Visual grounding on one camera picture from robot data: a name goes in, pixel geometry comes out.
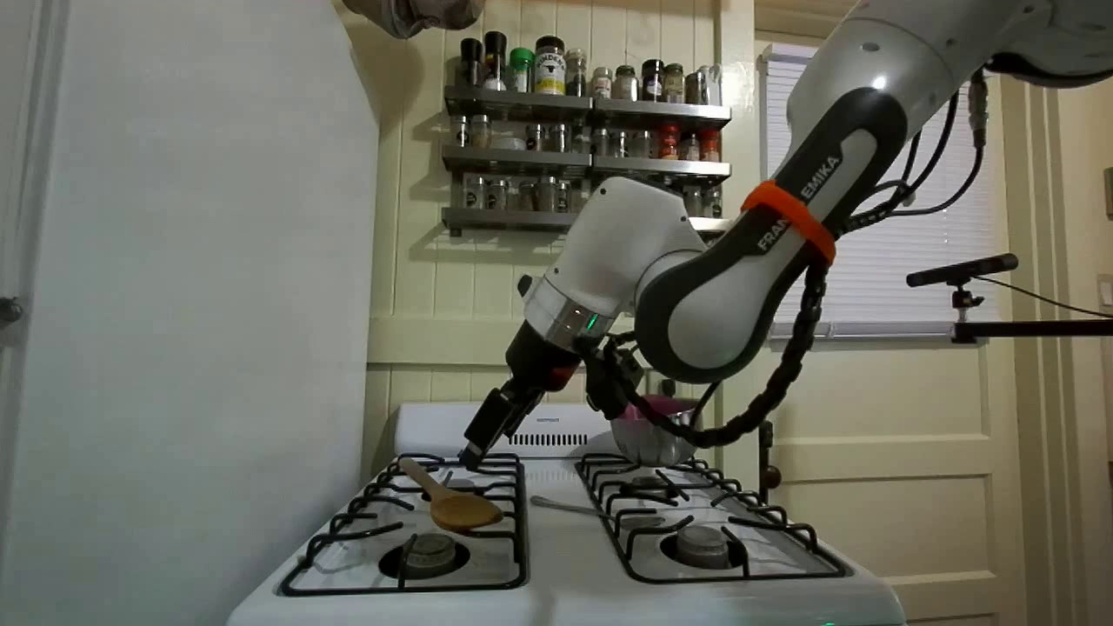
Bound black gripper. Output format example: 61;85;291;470
458;325;582;474

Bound wooden spoon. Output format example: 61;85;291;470
397;455;509;535

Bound black stove grate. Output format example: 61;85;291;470
570;449;853;584
276;449;532;597

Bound white gas stove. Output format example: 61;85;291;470
221;395;909;626

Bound steel bowl pink inside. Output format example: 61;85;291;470
607;394;705;466

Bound round gas burner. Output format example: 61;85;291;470
657;522;745;571
378;529;474;584

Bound white refrigerator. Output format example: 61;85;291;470
0;0;382;626

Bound green cap spice jar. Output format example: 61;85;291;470
509;44;538;97

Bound dark spice jar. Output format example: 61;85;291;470
479;26;512;93
458;35;487;91

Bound yellow label spice jar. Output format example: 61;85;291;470
532;32;570;97

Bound cream panel door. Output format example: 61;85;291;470
752;37;1028;626

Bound steel pot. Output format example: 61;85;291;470
339;0;482;40

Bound white window blinds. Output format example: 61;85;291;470
757;44;1013;340

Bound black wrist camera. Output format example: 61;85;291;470
576;335;652;425

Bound grey wall spice rack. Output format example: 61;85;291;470
437;81;736;236

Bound orange cable strap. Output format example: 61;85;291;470
742;177;843;266

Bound black camera on boom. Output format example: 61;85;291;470
903;250;1113;348

